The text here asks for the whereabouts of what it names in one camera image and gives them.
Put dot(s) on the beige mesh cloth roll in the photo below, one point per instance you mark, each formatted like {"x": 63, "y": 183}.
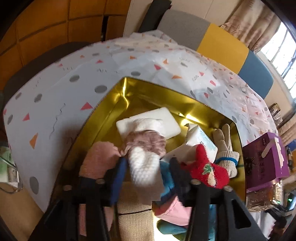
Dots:
{"x": 135, "y": 220}

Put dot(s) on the wooden wardrobe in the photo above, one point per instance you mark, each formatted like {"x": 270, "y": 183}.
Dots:
{"x": 44, "y": 25}

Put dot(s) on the white foam pad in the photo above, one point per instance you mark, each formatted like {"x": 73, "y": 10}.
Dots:
{"x": 159, "y": 120}

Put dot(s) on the white waffle cloth roll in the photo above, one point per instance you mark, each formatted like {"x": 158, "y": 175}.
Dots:
{"x": 144, "y": 167}

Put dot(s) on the barred window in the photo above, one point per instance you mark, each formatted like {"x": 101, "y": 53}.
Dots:
{"x": 280, "y": 52}

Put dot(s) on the left patterned curtain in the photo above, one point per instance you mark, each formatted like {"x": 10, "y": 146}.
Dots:
{"x": 253, "y": 23}

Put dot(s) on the white wet wipes pack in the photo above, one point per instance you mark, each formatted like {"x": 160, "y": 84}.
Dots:
{"x": 186, "y": 152}

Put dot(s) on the brown scrunchie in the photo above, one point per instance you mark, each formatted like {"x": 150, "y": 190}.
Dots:
{"x": 148, "y": 140}

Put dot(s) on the gold metal tray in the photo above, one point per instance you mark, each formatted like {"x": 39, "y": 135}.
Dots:
{"x": 134, "y": 105}

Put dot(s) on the purple cardboard box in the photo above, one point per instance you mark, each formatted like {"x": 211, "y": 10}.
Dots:
{"x": 265, "y": 162}

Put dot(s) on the blue plush toy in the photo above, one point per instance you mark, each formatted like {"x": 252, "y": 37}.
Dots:
{"x": 174, "y": 217}

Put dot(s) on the pink towel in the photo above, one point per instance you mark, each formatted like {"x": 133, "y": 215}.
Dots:
{"x": 101, "y": 157}

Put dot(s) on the patterned light blue tablecloth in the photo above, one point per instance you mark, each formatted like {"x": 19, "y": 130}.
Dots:
{"x": 44, "y": 116}

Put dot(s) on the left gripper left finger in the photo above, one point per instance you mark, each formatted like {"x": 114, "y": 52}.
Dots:
{"x": 117, "y": 179}

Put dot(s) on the grey yellow blue sofa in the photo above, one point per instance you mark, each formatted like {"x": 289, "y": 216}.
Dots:
{"x": 215, "y": 43}

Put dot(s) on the red christmas sock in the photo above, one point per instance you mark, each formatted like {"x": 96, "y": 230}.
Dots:
{"x": 202, "y": 169}

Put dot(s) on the white work glove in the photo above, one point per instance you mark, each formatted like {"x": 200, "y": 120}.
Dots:
{"x": 226, "y": 157}

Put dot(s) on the ornate gold tissue box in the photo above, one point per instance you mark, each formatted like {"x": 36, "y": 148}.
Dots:
{"x": 264, "y": 199}

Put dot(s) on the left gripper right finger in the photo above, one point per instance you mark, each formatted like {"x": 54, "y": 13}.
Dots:
{"x": 182, "y": 182}

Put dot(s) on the bottles on side table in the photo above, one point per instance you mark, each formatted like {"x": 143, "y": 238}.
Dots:
{"x": 276, "y": 113}

